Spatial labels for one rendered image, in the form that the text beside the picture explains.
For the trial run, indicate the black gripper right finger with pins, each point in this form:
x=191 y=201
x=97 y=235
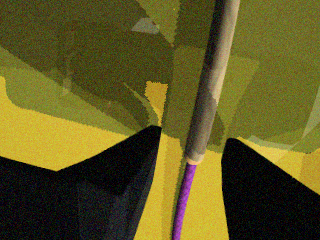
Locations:
x=263 y=202

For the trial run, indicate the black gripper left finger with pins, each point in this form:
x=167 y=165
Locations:
x=101 y=198

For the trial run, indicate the wooden stick with purple string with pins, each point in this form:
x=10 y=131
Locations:
x=207 y=97

